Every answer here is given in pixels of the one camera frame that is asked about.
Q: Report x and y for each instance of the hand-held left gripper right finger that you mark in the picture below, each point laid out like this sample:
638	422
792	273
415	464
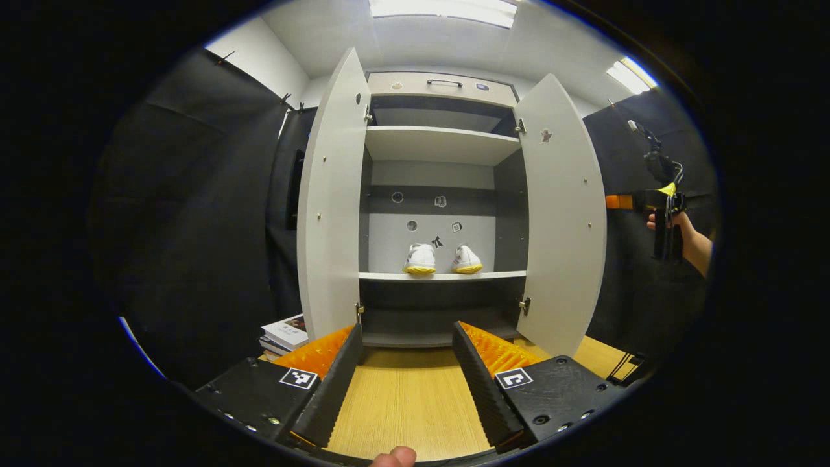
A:
483	386

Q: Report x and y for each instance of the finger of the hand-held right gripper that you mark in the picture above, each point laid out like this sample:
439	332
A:
626	202

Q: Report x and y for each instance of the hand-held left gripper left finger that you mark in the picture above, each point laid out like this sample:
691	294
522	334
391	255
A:
334	383

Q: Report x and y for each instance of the light grey cabinet door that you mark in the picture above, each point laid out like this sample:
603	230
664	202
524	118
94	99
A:
564	220
334	207

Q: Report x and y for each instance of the white shoe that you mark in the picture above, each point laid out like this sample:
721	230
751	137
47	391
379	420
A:
420	258
467	259

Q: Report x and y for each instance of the grey shoe cabinet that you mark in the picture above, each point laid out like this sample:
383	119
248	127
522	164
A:
441	143

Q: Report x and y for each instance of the white cover book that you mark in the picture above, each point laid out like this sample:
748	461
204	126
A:
288	329

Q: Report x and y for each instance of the thin dark book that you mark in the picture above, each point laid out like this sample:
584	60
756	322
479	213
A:
272	348

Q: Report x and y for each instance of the black backdrop cloth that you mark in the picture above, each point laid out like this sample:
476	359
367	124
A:
629	298
194	214

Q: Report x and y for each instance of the small ceiling light panel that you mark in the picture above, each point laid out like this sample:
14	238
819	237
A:
632	74

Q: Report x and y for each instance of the large ceiling light panel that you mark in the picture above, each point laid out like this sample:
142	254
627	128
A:
444	10

